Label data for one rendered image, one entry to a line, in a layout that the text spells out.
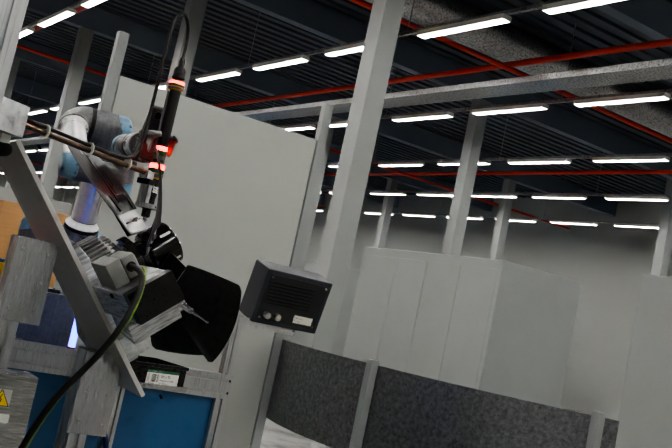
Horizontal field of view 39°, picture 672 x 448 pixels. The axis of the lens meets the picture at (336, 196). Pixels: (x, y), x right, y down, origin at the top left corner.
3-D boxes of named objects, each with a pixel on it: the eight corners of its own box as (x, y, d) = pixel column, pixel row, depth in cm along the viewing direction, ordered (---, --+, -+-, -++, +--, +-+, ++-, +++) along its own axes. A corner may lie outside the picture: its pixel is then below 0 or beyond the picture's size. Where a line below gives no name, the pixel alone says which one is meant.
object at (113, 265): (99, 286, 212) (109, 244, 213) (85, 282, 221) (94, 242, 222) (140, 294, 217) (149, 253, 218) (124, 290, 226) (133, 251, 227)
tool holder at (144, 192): (146, 206, 255) (155, 171, 256) (125, 202, 258) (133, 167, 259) (164, 212, 263) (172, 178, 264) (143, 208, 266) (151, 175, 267)
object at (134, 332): (135, 345, 220) (128, 327, 218) (117, 331, 226) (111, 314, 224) (182, 316, 226) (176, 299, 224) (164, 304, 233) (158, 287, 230)
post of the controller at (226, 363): (222, 374, 312) (235, 314, 314) (218, 372, 314) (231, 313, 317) (230, 375, 313) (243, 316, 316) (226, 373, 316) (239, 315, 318)
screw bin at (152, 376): (124, 384, 267) (130, 360, 268) (91, 373, 279) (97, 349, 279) (184, 391, 283) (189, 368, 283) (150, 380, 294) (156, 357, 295)
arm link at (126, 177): (90, 191, 285) (98, 155, 286) (126, 199, 290) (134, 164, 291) (95, 190, 278) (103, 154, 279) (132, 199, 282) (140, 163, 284)
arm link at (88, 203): (47, 248, 333) (91, 103, 319) (90, 256, 339) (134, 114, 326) (49, 262, 322) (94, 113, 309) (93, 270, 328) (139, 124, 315)
